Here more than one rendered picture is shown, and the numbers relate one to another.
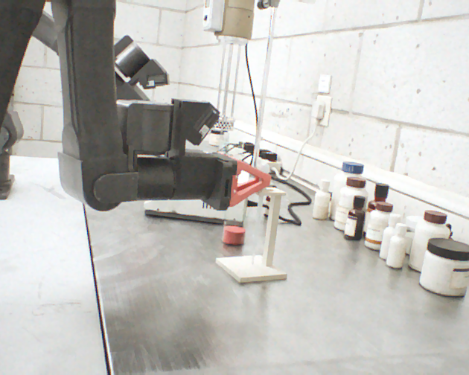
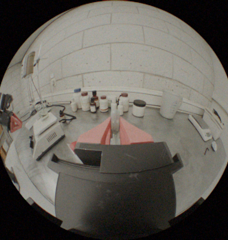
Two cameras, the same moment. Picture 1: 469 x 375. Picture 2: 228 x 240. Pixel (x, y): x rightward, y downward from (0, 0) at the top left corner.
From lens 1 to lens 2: 0.70 m
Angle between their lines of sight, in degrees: 60
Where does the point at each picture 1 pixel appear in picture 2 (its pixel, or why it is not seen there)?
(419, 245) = (125, 105)
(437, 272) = (142, 111)
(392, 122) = (78, 74)
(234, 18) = (29, 69)
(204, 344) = (179, 193)
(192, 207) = (46, 145)
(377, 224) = (105, 103)
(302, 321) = not seen: hidden behind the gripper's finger
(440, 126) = (98, 70)
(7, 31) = not seen: outside the picture
